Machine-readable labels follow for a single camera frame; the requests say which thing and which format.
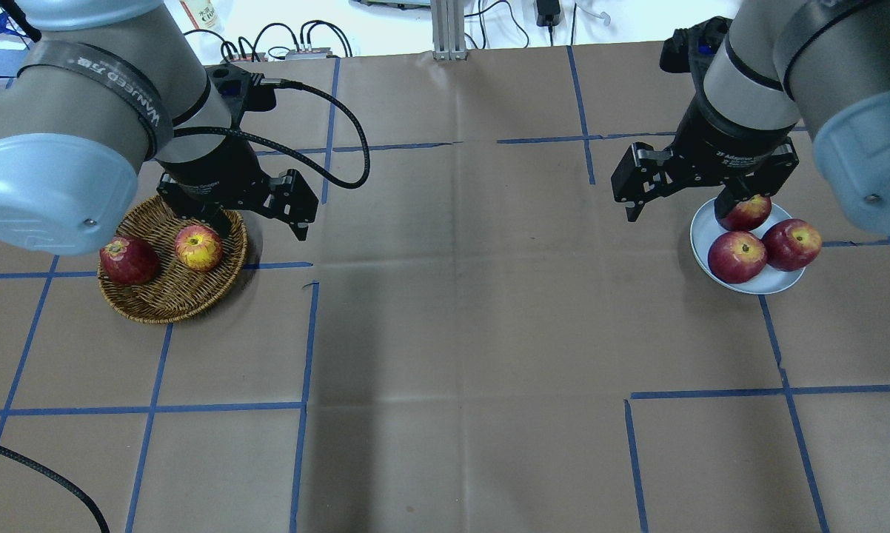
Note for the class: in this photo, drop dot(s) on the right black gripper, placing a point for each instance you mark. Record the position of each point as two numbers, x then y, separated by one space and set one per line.
719 144

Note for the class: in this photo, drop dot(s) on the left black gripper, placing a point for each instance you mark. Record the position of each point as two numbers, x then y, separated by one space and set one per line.
214 169

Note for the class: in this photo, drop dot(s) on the yellow red apple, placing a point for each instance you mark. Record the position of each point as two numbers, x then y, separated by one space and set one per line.
198 248

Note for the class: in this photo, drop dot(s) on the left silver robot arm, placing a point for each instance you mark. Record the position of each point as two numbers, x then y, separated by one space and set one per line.
108 86

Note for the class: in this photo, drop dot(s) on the light blue plate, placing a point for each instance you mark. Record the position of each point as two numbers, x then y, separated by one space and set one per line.
703 232

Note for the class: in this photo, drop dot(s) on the red apple on plate far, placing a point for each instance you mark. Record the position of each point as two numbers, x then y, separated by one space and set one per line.
743 216

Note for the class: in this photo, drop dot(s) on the red apple on plate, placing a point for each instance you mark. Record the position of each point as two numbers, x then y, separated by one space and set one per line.
791 244
743 216
736 257

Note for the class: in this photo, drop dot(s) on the red apple on plate middle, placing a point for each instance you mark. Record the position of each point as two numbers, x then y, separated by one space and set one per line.
736 257

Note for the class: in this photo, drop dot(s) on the brown wicker basket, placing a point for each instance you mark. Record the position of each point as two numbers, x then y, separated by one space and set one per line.
176 292

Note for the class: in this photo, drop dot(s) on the red apple on plate outer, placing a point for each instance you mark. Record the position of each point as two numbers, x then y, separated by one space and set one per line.
791 244

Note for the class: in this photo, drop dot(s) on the dark red apple in basket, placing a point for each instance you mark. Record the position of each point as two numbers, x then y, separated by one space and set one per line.
129 261

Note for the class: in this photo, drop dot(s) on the aluminium frame post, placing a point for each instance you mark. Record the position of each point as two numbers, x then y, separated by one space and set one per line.
448 42

